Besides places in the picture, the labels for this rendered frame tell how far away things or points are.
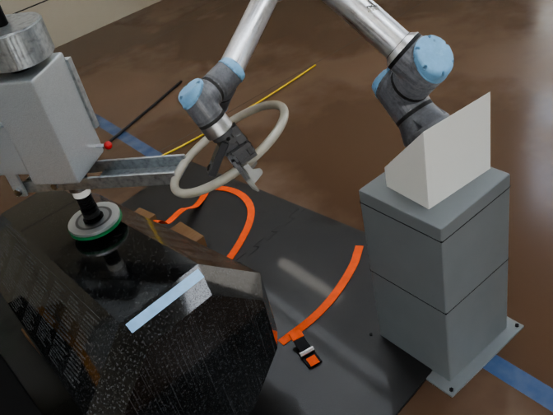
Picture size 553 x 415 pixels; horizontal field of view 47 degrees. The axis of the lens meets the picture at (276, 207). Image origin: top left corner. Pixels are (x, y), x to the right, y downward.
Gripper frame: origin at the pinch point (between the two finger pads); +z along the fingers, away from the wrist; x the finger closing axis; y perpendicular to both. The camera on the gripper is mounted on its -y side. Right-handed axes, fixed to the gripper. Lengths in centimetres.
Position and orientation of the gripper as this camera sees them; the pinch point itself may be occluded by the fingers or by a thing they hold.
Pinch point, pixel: (252, 184)
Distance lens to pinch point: 203.1
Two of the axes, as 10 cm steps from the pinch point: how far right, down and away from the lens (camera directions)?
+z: 5.4, 7.2, 4.3
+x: -2.1, -3.8, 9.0
